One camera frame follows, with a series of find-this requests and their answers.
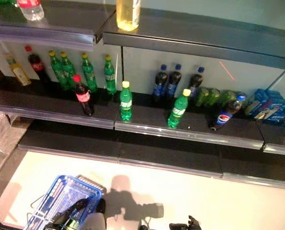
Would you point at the blue cookie box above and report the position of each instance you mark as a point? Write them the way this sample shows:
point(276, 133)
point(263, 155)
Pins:
point(276, 115)
point(281, 95)
point(254, 103)

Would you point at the blue plastic shopping basket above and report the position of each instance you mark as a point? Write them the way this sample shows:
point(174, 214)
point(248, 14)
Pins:
point(68, 191)

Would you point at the yellow tea drink bottle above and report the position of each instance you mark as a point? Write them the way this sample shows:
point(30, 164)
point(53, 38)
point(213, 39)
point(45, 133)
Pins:
point(20, 74)

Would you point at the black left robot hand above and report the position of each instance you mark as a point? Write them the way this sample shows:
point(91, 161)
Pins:
point(65, 219)

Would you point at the black metal shelf board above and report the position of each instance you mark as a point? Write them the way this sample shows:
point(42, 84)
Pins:
point(149, 115)
point(204, 31)
point(60, 14)
point(156, 148)

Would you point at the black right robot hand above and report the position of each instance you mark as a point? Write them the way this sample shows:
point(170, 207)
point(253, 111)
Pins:
point(185, 225)

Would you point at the pale yellow drink bottle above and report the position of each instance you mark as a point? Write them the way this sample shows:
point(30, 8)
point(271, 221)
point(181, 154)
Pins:
point(128, 16)

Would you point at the dark stone plinth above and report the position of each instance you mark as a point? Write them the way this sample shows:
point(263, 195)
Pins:
point(3, 155)

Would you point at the Coca-Cola bottle red cap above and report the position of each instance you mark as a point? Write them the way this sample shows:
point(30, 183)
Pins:
point(35, 64)
point(83, 97)

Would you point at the clear water bottle red label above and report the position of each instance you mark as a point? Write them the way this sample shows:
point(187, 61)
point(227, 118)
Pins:
point(32, 10)

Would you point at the silver left robot leg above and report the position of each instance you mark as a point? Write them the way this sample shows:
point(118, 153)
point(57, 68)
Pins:
point(94, 222)

